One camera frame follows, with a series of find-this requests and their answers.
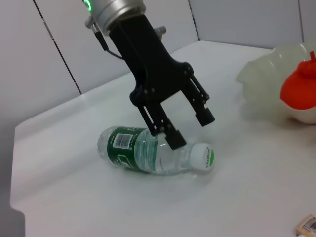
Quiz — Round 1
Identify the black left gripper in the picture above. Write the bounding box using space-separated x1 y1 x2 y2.
108 14 215 127

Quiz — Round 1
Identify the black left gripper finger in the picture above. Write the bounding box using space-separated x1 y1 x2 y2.
138 101 187 150

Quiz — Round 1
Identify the clear green-label water bottle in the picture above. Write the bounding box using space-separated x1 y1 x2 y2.
97 125 215 176

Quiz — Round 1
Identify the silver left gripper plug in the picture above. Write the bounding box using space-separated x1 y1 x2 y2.
154 26 166 39

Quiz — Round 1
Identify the pale green wavy fruit bowl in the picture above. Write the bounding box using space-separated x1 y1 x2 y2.
236 40 316 124

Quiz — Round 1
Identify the beige barcode eraser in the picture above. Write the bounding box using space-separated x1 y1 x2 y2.
295 214 316 237

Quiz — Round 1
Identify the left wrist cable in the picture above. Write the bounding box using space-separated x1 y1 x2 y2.
85 16 124 60

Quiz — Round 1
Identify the orange toy fruit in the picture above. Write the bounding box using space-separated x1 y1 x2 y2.
280 50 316 111

